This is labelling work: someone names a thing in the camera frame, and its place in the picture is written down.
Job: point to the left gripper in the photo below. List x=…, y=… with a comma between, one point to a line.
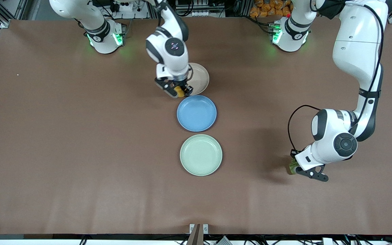
x=294, y=160

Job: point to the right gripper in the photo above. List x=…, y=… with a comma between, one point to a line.
x=182, y=85

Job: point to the yellow lemon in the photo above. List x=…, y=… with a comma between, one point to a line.
x=179, y=92

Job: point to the green lettuce leaf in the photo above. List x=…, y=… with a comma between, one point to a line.
x=292, y=168

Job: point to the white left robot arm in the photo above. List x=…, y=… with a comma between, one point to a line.
x=356, y=41

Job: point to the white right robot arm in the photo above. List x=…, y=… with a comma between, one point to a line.
x=168, y=59

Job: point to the beige round plate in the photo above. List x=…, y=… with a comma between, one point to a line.
x=201, y=80

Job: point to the blue round plate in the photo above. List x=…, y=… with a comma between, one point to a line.
x=196, y=114

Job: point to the pale green round plate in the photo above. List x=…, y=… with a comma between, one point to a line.
x=201, y=154

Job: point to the black equipment rack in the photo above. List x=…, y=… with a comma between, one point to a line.
x=199, y=6

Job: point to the white power strip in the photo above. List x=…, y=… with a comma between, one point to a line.
x=128, y=7

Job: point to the grey ribbed box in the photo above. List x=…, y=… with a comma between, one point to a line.
x=222, y=241

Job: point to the bag of orange snacks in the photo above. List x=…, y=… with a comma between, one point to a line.
x=267, y=8

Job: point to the camera mount post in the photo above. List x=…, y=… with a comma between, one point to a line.
x=196, y=234

